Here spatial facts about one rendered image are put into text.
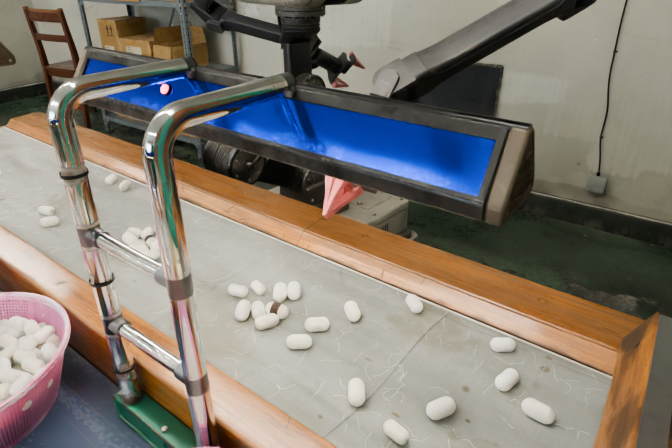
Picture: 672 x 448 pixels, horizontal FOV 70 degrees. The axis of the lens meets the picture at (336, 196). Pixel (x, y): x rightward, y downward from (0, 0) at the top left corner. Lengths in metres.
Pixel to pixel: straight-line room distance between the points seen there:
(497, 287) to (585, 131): 1.87
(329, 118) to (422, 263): 0.43
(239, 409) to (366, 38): 2.51
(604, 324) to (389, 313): 0.30
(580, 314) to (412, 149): 0.46
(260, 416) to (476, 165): 0.37
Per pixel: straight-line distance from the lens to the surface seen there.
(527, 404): 0.65
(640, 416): 0.54
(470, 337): 0.74
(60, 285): 0.88
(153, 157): 0.40
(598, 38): 2.53
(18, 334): 0.87
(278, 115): 0.49
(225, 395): 0.62
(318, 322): 0.71
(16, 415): 0.74
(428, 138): 0.40
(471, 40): 0.88
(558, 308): 0.79
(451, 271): 0.82
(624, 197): 2.69
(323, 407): 0.63
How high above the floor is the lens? 1.22
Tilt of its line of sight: 26 degrees down
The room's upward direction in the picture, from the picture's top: straight up
